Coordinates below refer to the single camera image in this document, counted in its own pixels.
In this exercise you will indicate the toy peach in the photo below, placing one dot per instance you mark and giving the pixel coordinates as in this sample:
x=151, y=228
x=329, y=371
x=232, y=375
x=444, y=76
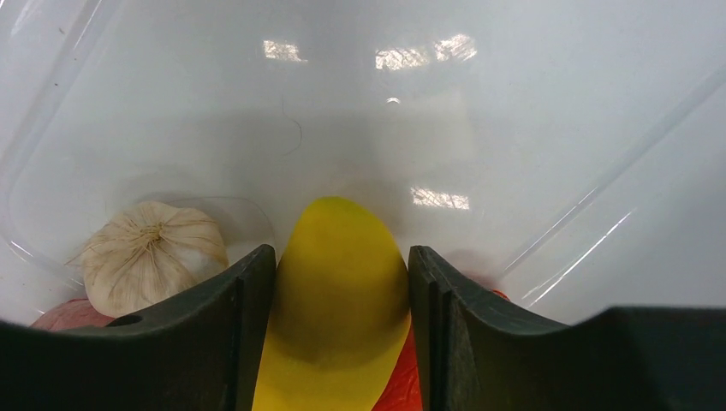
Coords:
x=71, y=314

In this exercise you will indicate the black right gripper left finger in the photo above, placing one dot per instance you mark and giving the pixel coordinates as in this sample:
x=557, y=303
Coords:
x=198, y=350

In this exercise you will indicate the red toy pepper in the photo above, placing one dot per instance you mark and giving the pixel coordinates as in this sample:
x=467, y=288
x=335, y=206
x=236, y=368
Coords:
x=402, y=380

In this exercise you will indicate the white toy garlic bulb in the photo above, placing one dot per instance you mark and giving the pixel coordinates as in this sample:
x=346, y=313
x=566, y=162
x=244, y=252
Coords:
x=149, y=253

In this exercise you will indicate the white plastic bin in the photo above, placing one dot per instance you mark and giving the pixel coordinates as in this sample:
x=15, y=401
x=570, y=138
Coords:
x=568, y=153

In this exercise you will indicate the yellow toy mango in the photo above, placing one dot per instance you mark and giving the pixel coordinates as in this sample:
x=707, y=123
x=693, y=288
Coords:
x=340, y=313

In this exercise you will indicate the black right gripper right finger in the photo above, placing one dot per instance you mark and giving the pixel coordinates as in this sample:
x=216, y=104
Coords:
x=625, y=358

